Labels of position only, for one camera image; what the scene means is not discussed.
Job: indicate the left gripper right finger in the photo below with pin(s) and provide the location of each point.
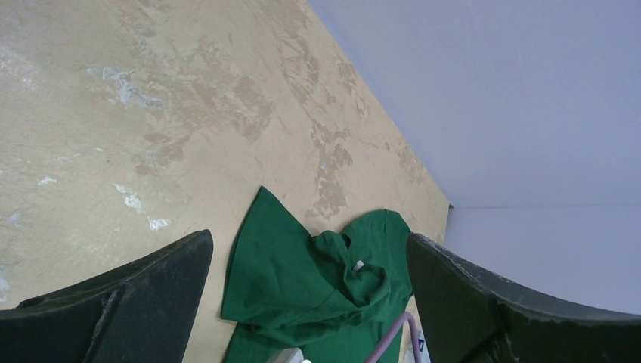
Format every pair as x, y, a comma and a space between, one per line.
470, 314

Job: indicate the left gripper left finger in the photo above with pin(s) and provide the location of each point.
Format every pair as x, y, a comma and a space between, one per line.
143, 311

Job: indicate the green t-shirt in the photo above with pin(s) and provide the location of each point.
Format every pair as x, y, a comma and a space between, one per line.
332, 295

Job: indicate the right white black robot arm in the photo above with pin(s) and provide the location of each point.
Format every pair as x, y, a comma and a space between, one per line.
290, 355

